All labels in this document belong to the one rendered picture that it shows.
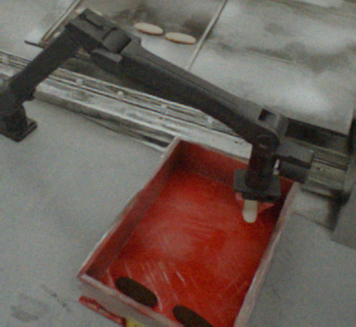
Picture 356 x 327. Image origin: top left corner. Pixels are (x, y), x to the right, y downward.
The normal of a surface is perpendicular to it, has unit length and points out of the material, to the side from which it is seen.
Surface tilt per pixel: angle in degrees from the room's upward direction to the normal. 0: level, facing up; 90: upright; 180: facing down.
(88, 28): 19
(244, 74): 10
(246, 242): 0
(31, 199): 0
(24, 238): 0
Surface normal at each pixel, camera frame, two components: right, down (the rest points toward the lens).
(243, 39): -0.05, -0.67
